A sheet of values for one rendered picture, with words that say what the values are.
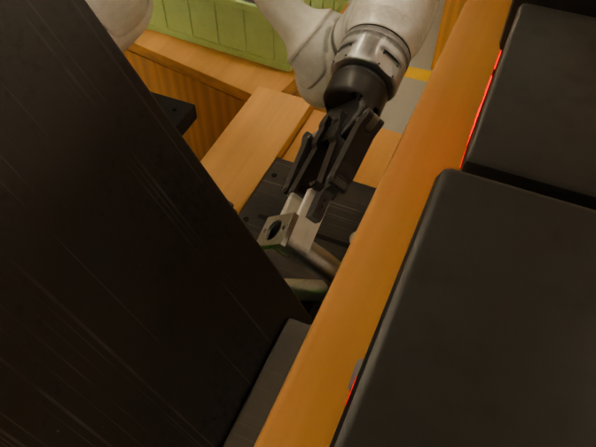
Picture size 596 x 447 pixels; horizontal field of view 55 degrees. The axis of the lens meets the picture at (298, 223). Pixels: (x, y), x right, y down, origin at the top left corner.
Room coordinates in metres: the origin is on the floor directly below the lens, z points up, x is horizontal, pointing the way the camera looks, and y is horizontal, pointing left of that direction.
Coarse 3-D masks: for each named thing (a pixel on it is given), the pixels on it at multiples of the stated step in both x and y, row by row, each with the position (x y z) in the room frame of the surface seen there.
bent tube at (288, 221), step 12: (276, 216) 0.41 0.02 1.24; (288, 216) 0.40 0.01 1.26; (264, 228) 0.41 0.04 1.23; (276, 228) 0.41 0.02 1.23; (288, 228) 0.38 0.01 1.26; (264, 240) 0.39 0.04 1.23; (276, 240) 0.37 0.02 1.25; (288, 252) 0.38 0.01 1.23; (312, 252) 0.38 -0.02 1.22; (324, 252) 0.39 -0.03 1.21; (312, 264) 0.37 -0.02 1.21; (324, 264) 0.37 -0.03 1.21; (336, 264) 0.38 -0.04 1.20; (324, 276) 0.37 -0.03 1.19; (300, 288) 0.42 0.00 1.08; (312, 288) 0.41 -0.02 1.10; (324, 288) 0.40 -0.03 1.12; (300, 300) 0.42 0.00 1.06; (312, 300) 0.41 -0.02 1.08
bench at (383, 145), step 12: (312, 120) 1.00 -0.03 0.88; (300, 132) 0.96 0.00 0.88; (312, 132) 0.96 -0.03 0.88; (384, 132) 0.96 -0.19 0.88; (396, 132) 0.96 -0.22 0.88; (300, 144) 0.92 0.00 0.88; (372, 144) 0.92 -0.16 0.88; (384, 144) 0.92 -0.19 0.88; (396, 144) 0.92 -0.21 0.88; (288, 156) 0.88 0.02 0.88; (372, 156) 0.88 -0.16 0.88; (384, 156) 0.88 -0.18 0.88; (360, 168) 0.85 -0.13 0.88; (372, 168) 0.85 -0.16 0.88; (384, 168) 0.85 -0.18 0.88; (360, 180) 0.81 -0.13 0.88; (372, 180) 0.81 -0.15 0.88
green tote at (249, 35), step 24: (168, 0) 1.46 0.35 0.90; (192, 0) 1.43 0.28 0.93; (216, 0) 1.39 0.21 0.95; (240, 0) 1.37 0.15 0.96; (312, 0) 1.42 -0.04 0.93; (336, 0) 1.57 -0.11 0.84; (168, 24) 1.47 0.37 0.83; (192, 24) 1.43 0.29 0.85; (216, 24) 1.39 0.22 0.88; (240, 24) 1.36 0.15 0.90; (264, 24) 1.33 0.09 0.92; (216, 48) 1.40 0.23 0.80; (240, 48) 1.36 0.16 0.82; (264, 48) 1.33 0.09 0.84
